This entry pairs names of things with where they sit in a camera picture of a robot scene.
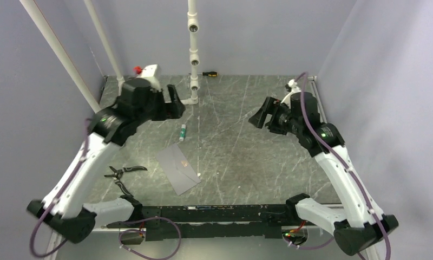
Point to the grey envelope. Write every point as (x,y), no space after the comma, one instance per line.
(177,169)

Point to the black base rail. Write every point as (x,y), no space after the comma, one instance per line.
(210,221)

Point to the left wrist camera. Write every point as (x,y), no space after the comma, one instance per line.
(150,73)

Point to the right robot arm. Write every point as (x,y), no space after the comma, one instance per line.
(361,223)

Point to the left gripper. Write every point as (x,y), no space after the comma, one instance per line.
(175,108)

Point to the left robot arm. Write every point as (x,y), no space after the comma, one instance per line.
(64,209)

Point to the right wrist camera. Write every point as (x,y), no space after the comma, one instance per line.
(292,88)

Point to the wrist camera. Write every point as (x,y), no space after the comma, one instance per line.
(292,88)
(150,73)

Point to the green white glue stick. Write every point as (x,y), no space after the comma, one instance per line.
(182,133)

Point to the yellow black screwdriver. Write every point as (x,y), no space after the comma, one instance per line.
(209,74)

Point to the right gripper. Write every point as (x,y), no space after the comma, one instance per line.
(272,106)

